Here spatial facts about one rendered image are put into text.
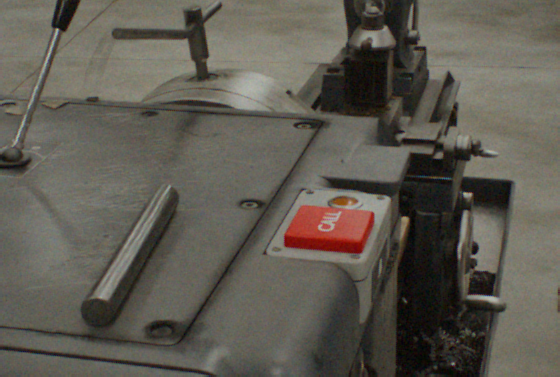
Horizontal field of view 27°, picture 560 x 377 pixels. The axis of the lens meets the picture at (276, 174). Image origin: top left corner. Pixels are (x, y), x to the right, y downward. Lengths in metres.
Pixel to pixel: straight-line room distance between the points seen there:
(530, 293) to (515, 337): 0.29
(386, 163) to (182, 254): 0.25
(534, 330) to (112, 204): 2.56
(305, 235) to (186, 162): 0.22
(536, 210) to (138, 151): 3.25
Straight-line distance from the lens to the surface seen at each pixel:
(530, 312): 3.53
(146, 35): 1.19
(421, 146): 1.96
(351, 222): 0.88
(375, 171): 1.02
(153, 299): 0.80
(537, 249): 3.94
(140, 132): 1.13
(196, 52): 1.35
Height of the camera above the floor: 1.62
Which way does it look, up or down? 21 degrees down
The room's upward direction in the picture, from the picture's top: 1 degrees counter-clockwise
